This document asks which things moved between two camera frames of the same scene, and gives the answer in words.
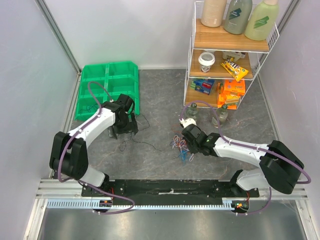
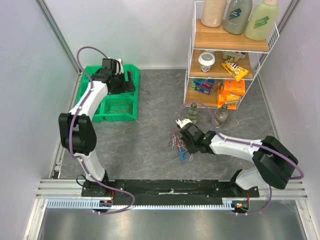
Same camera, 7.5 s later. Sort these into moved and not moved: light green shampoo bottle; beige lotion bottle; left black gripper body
Moved: left black gripper body
Not moved: beige lotion bottle; light green shampoo bottle
